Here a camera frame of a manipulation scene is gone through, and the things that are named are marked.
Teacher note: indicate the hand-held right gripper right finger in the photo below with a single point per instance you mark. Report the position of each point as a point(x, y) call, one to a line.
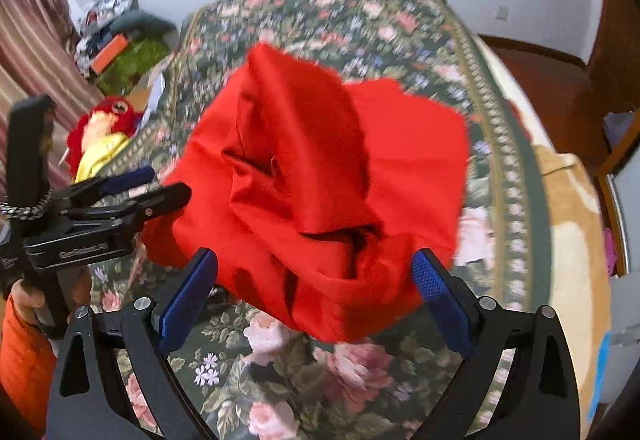
point(440, 300)

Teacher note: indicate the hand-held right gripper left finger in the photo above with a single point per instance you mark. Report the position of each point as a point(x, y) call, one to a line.
point(190, 300)

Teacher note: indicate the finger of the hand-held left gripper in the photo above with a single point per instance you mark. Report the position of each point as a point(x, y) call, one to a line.
point(165, 200)
point(127, 180)

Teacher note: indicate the red fleece pullover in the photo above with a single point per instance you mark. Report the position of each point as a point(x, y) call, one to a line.
point(310, 160)

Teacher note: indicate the person's left forearm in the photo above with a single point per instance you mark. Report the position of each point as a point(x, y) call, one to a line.
point(25, 370)

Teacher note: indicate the person's left hand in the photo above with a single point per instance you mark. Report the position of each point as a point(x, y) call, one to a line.
point(75, 287)

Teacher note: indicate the red and yellow plush toy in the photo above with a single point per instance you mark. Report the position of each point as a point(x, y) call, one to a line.
point(107, 120)

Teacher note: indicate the white paper sheet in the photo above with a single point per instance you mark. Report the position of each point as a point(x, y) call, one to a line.
point(156, 90)

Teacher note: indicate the orange box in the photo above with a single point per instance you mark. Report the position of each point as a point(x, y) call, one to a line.
point(107, 54)

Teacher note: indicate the dark grey cushion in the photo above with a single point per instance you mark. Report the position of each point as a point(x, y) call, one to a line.
point(145, 22)

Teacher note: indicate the striped curtain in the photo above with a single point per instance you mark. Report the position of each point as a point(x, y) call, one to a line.
point(30, 45)

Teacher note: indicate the pink object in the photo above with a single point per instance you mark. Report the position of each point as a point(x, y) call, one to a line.
point(609, 250)

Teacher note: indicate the pile of printed bags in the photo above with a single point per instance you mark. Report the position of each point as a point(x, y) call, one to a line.
point(107, 3)

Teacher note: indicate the grey storage box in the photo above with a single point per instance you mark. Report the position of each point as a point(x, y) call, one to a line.
point(625, 245)

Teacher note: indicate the wooden chair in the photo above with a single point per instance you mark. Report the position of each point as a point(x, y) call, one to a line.
point(620, 155)

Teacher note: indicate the pale purple cloth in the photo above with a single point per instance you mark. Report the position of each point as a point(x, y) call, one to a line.
point(619, 125)

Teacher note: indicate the floral bed blanket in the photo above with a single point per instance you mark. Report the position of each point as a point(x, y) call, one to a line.
point(350, 20)

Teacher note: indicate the brown wooden wardrobe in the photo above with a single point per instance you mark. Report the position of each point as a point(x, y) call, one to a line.
point(617, 45)

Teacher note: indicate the white wall outlet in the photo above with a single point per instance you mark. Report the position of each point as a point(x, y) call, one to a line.
point(502, 13)

